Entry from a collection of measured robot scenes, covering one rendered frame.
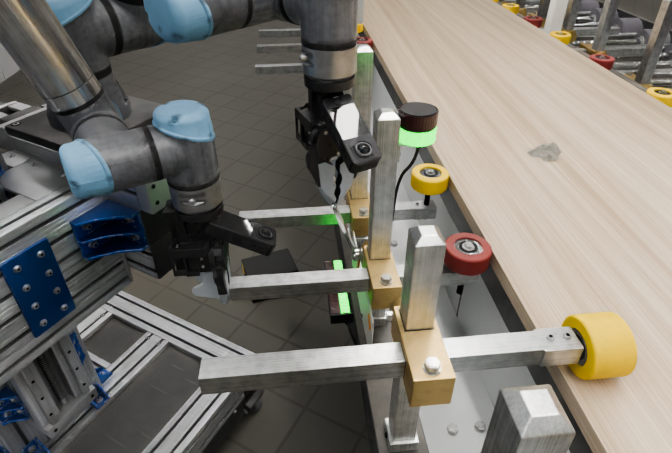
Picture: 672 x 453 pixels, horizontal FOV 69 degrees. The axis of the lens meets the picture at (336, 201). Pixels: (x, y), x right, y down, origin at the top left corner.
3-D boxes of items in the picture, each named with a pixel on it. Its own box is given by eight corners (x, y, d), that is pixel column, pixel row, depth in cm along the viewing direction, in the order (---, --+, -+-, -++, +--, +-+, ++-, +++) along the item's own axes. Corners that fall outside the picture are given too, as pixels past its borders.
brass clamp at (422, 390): (404, 408, 57) (408, 381, 55) (383, 321, 69) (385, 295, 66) (456, 403, 58) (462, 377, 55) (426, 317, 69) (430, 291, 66)
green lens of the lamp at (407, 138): (400, 147, 73) (401, 134, 72) (392, 130, 78) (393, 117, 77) (439, 145, 74) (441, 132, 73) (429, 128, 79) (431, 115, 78)
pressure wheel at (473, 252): (444, 309, 87) (453, 260, 81) (432, 278, 94) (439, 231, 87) (488, 306, 88) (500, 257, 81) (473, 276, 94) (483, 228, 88)
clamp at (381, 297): (371, 310, 84) (372, 288, 81) (360, 258, 95) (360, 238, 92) (403, 307, 84) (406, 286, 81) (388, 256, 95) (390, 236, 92)
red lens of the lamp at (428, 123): (402, 132, 72) (403, 118, 71) (393, 115, 77) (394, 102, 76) (441, 130, 73) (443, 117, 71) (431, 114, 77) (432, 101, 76)
